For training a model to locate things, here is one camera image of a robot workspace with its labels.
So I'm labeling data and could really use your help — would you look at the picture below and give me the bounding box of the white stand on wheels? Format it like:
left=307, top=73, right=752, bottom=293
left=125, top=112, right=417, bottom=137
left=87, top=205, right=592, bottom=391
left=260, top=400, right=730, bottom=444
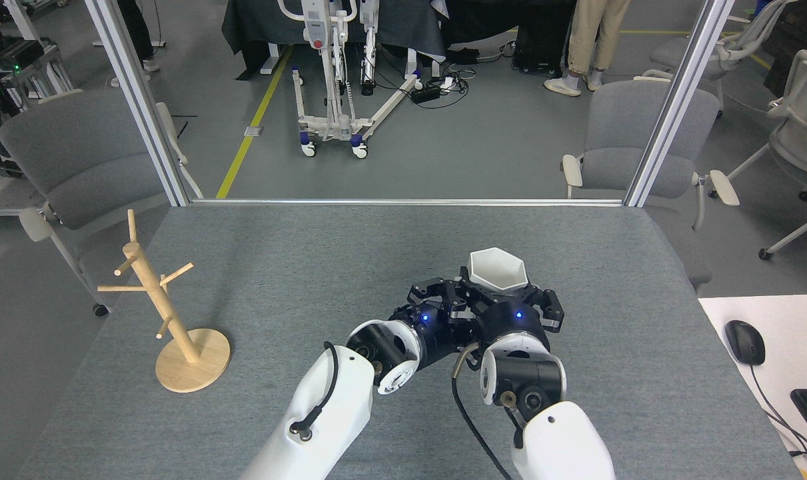
left=277, top=0, right=424, bottom=159

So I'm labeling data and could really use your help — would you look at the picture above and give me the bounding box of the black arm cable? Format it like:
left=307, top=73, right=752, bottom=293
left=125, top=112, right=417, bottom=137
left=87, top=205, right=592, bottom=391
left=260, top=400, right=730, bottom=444
left=290, top=341, right=341, bottom=439
left=451, top=343, right=512, bottom=480

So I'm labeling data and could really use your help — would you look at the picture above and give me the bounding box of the black mouse cable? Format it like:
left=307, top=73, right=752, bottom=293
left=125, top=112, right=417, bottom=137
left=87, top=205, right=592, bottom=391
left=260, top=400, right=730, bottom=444
left=750, top=363, right=807, bottom=467

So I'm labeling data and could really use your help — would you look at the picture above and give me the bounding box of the dark cloth covered table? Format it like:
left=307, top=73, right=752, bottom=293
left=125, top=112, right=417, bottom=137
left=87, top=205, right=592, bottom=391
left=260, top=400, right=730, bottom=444
left=222, top=0, right=445, bottom=81

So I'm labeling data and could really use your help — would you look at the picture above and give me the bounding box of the metal equipment cart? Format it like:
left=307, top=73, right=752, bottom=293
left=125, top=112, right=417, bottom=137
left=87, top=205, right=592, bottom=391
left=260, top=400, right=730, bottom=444
left=0, top=33, right=75, bottom=111

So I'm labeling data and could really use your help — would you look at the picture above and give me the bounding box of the white hexagonal cup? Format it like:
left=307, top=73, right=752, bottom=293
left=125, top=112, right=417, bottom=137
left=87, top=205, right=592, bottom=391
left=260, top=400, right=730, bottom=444
left=468, top=248, right=528, bottom=293

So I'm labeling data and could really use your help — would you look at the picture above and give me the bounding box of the grey padded chair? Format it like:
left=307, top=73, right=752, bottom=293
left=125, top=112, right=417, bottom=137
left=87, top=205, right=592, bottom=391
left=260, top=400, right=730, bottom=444
left=0, top=89, right=204, bottom=317
left=562, top=77, right=740, bottom=294

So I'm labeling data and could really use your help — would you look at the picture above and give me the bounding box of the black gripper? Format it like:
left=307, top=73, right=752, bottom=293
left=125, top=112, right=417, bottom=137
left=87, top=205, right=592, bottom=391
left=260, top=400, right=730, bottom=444
left=458, top=268, right=565, bottom=347
left=393, top=279, right=476, bottom=367

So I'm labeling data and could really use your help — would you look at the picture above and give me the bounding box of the white mesh office chair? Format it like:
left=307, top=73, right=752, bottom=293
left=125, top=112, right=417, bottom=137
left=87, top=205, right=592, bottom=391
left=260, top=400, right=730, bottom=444
left=708, top=50, right=807, bottom=262
left=650, top=0, right=798, bottom=117

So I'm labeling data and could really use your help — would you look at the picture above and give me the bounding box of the wooden cup rack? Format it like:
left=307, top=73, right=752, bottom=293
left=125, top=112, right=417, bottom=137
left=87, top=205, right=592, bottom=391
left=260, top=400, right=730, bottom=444
left=97, top=209, right=232, bottom=394

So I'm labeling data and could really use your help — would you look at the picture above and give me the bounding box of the white desk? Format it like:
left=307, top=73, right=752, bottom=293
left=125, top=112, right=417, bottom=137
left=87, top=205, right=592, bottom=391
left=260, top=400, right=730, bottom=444
left=698, top=293, right=807, bottom=480

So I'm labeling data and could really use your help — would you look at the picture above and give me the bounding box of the silver frame rail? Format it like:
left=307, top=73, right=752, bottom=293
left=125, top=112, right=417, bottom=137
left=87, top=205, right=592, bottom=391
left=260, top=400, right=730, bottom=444
left=190, top=198, right=625, bottom=207

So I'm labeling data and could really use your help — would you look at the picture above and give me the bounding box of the black computer mouse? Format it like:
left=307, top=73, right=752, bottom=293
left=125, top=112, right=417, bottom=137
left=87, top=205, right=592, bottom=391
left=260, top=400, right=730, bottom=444
left=724, top=320, right=766, bottom=366

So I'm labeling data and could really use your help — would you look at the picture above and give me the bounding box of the silver frame post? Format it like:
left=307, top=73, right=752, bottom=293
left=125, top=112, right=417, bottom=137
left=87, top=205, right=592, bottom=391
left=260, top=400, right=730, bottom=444
left=624, top=0, right=736, bottom=207
left=85, top=0, right=192, bottom=207

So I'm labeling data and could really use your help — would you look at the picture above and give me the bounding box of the person in dark trousers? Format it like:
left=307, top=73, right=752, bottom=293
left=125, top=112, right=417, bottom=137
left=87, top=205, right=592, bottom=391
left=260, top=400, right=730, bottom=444
left=110, top=0, right=161, bottom=89

